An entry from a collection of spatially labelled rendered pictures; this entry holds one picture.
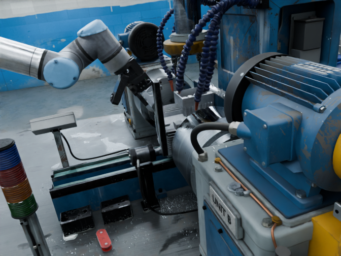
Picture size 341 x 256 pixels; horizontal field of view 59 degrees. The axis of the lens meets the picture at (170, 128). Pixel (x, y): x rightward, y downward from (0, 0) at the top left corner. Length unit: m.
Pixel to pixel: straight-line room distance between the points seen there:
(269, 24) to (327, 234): 0.67
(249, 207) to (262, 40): 0.62
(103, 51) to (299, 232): 0.78
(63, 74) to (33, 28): 5.72
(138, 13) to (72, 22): 1.31
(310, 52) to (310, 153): 0.73
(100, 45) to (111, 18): 5.45
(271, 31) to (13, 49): 0.74
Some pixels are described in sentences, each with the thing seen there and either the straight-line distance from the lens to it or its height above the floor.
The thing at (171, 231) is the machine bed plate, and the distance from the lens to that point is 1.01.
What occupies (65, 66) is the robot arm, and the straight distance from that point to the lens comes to 0.90.
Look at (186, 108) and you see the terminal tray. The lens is 1.07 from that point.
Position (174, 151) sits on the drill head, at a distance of 0.89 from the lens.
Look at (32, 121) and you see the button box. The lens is 1.31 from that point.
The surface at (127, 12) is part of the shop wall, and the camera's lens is 6.48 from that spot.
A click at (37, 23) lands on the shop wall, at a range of 6.60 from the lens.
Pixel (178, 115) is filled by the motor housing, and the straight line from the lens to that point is 1.08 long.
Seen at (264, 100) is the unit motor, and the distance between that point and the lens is 0.53.
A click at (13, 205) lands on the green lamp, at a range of 0.82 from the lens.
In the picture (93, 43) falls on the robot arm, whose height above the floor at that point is 1.36.
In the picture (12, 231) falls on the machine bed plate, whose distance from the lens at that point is 1.21.
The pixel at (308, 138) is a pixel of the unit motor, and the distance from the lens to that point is 0.43.
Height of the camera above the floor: 1.49
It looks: 24 degrees down
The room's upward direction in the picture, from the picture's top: 6 degrees counter-clockwise
